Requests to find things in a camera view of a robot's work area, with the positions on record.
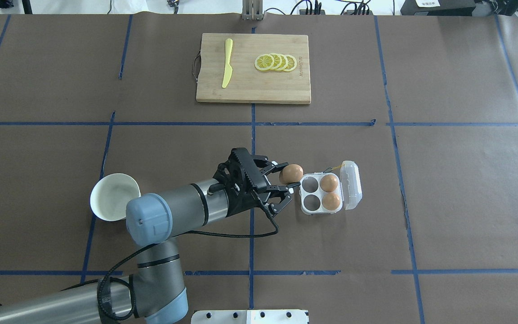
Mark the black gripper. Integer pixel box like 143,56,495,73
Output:
213,148,300,218

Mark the brown egg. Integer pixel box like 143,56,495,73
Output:
279,164,304,185

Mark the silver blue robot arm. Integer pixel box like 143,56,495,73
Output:
0,148,300,324

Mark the clear plastic egg box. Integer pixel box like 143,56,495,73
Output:
299,160,362,215

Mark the brown egg rear slot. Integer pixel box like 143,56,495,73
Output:
319,174,339,193

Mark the brown egg slot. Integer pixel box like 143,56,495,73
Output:
319,174,339,193
322,193,343,211

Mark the brown egg front slot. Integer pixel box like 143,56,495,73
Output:
322,193,343,211

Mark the bamboo cutting board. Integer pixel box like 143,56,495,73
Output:
196,33,311,104

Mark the lemon slice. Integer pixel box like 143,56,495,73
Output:
282,55,297,72
268,53,282,71
275,54,289,71
254,54,275,71

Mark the yellow plastic knife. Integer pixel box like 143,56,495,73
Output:
222,38,233,89

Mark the white bowl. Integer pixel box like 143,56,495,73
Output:
89,173,141,222

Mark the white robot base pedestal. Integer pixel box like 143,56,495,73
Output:
191,309,310,324

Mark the aluminium frame post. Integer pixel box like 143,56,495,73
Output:
242,0,264,21

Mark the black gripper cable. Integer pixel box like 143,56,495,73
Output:
96,205,280,321

